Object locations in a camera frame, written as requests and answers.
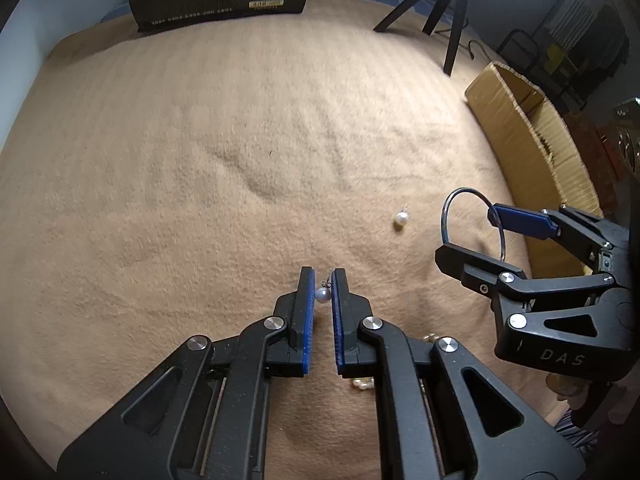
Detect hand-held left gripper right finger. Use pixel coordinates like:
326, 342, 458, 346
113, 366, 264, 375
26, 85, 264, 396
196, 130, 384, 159
327, 267, 586, 480

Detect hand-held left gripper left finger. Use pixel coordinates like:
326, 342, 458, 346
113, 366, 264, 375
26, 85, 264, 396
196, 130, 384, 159
56, 266, 317, 480

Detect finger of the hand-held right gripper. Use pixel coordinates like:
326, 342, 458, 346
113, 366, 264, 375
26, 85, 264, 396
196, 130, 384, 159
487, 202, 632, 275
435, 242, 635, 377

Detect metal bangle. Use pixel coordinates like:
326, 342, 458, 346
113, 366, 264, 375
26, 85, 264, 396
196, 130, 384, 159
440, 187, 507, 262

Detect cardboard box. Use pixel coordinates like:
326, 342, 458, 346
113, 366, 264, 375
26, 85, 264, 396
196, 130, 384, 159
464, 61, 603, 278

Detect yellow box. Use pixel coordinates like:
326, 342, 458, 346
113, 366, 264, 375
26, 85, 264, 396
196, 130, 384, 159
545, 42, 576, 73

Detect black metal chair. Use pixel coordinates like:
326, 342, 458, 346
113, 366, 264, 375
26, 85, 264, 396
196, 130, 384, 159
497, 30, 586, 111

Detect striped cloth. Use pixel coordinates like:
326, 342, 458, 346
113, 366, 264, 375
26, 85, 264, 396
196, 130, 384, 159
552, 407, 601, 448

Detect black tripod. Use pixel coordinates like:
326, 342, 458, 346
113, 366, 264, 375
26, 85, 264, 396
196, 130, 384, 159
372, 0, 473, 77

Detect dark hanging garment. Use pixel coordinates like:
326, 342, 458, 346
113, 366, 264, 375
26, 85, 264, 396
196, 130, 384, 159
575, 2, 628, 81

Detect white striped towel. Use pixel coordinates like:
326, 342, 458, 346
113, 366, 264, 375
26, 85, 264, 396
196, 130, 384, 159
547, 0, 596, 46

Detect tan blanket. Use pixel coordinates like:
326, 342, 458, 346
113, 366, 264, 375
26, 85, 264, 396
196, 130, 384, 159
0, 0, 566, 480

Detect cream bead bracelet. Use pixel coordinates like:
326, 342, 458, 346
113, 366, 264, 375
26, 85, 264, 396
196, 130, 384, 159
350, 332, 443, 392

